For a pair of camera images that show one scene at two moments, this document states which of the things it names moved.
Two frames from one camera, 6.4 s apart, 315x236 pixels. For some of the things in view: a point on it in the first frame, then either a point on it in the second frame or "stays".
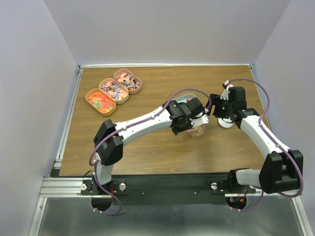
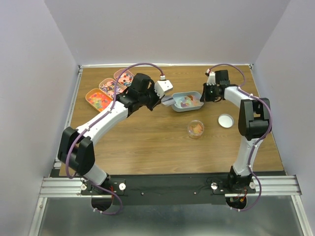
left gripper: x=176 y=131 -> x=157 y=100
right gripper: x=216 y=100 -> x=204 y=97
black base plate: x=166 y=190 stays
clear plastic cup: x=196 y=132 stays
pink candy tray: x=127 y=79 stays
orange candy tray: x=99 y=101 stays
